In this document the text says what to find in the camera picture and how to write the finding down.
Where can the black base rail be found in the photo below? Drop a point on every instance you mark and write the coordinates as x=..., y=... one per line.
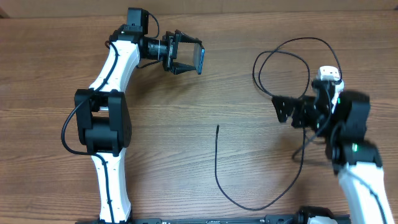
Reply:
x=305, y=214

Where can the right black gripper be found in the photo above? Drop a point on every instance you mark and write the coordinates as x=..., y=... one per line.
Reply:
x=298, y=111

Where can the white power strip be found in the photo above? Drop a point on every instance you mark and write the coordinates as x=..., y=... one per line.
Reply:
x=330, y=73

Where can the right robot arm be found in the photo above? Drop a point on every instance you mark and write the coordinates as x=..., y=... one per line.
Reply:
x=340, y=116

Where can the blue screen smartphone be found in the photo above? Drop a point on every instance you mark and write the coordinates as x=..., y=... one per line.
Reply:
x=198, y=57

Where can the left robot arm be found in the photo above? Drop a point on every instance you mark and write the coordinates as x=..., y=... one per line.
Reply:
x=102, y=116

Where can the white charger plug adapter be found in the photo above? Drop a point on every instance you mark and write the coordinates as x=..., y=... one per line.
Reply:
x=334, y=86

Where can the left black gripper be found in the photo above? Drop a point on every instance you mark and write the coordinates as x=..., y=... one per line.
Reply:
x=172, y=45

